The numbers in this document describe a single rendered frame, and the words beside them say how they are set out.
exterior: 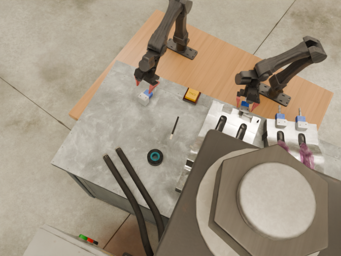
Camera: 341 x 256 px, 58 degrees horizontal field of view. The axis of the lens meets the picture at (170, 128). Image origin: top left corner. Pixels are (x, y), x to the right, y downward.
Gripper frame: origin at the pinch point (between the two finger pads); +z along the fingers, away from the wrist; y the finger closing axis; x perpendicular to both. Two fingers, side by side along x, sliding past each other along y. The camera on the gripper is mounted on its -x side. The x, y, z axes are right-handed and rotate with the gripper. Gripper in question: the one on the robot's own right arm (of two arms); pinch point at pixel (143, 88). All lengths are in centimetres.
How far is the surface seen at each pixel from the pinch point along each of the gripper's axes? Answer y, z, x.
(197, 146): 40.0, 5.2, -8.4
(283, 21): 22, -13, 209
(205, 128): 37.7, 2.7, 3.8
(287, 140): 74, -5, 23
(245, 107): 47, -7, 27
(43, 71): -121, 78, 49
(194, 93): 20.5, -1.4, 20.2
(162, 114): 12.8, 11.5, 5.2
